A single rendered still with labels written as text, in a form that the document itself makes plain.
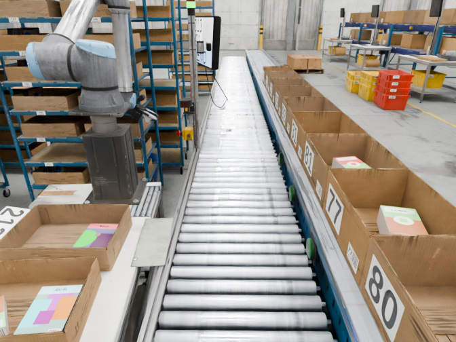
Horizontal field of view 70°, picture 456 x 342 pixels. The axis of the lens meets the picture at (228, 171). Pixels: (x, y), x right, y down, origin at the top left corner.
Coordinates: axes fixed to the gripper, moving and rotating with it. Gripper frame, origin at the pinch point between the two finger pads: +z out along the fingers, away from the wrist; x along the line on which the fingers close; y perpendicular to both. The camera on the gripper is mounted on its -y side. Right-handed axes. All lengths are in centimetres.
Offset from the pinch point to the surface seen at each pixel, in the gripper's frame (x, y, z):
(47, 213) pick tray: 93, 28, -19
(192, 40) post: 2, -53, -1
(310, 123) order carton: 27, -49, 80
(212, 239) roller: 103, 0, 44
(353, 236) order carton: 134, -41, 67
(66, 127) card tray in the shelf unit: -25, 48, -55
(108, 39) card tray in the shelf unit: -23, -24, -50
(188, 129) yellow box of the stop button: 3.9, -3.3, 22.1
